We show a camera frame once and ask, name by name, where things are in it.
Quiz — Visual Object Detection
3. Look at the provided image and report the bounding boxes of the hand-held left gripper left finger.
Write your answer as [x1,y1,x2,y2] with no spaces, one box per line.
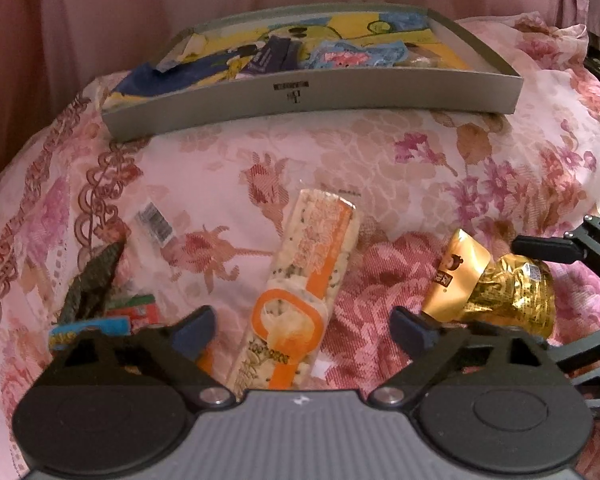
[45,306,234,407]

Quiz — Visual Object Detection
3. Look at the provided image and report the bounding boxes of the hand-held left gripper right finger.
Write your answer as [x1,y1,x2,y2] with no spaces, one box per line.
[370,307,563,407]

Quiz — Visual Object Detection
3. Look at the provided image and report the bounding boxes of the gold snack packet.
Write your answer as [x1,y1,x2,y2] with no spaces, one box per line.
[420,228,556,338]

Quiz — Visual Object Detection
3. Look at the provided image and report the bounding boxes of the cartoon biscuit packet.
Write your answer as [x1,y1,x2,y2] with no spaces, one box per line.
[48,317,131,356]

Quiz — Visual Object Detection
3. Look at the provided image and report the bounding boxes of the clear packet of dark snack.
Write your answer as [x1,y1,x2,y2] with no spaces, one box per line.
[60,200,176,323]

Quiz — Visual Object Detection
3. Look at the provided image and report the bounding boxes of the orange white cracker packet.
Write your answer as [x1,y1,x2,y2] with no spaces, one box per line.
[226,189,363,396]

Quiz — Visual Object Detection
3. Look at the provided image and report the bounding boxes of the grey cardboard box tray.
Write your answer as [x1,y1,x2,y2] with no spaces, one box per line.
[100,4,525,142]

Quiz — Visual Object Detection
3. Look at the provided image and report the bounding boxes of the round cookie packet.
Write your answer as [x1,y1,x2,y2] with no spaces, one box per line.
[305,40,406,71]

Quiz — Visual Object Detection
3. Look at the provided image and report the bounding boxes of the navy blue snack packet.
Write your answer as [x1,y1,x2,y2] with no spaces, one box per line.
[240,37,301,78]

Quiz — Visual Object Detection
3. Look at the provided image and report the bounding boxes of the floral pink bedsheet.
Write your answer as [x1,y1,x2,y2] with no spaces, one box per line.
[0,10,600,480]

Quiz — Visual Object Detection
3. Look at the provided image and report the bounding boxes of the pink curtain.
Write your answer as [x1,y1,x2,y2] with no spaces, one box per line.
[0,0,600,191]

